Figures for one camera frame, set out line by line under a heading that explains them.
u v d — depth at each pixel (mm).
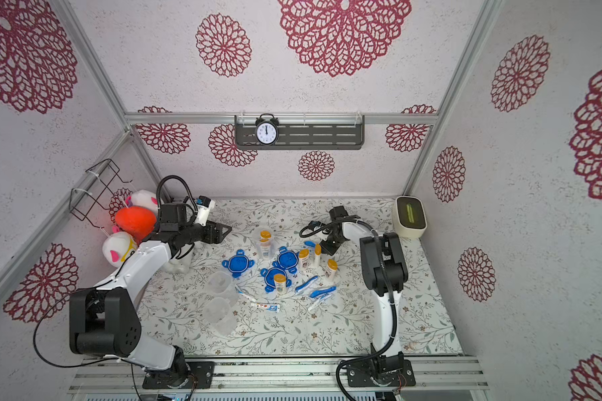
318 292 900
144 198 948
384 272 506
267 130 898
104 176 814
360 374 729
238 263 983
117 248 796
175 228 675
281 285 853
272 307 861
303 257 898
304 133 960
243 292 904
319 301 874
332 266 856
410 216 1064
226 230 820
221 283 931
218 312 854
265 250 942
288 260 999
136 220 888
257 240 917
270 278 944
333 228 820
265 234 937
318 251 898
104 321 485
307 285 920
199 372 733
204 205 764
